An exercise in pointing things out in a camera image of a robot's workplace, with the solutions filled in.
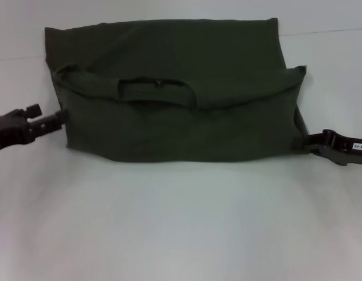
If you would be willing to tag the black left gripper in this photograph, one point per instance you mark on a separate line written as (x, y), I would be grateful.
(8, 128)

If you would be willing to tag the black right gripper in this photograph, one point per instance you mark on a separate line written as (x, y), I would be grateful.
(348, 149)

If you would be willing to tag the dark green printed T-shirt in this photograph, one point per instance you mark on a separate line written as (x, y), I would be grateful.
(175, 117)

